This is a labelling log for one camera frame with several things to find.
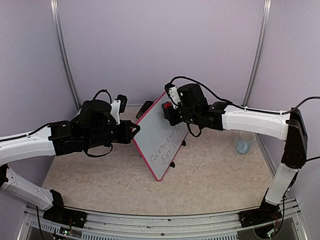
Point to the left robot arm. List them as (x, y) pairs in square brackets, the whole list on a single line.
[(96, 124)]

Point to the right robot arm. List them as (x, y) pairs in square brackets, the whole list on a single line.
[(188, 105)]

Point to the front aluminium rail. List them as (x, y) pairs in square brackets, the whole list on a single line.
[(212, 226)]

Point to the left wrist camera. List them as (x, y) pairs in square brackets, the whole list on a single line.
[(118, 107)]

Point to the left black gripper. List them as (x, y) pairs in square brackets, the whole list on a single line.
[(127, 137)]

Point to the left aluminium frame post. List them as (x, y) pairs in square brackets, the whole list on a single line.
[(63, 52)]

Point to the light blue mug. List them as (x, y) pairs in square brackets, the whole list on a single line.
[(245, 142)]

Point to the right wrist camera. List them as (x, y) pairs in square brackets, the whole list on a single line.
[(172, 92)]

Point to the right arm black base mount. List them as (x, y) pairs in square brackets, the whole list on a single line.
[(265, 213)]

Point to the black floral square plate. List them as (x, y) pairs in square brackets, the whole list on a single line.
[(147, 104)]

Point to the aluminium frame post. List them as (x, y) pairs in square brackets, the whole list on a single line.
[(63, 52), (258, 52)]

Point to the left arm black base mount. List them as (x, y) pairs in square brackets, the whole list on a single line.
[(58, 213)]

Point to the red whiteboard eraser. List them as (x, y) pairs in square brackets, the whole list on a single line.
[(166, 105)]

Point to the right aluminium frame post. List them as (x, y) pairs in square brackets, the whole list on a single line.
[(258, 52)]

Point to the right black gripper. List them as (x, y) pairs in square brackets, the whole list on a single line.
[(172, 120)]

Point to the whiteboard wire stand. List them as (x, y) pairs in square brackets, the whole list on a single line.
[(182, 145)]

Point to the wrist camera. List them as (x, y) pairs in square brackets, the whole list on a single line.
[(118, 107), (172, 92)]

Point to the pink framed whiteboard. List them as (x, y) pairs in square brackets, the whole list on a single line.
[(157, 141)]

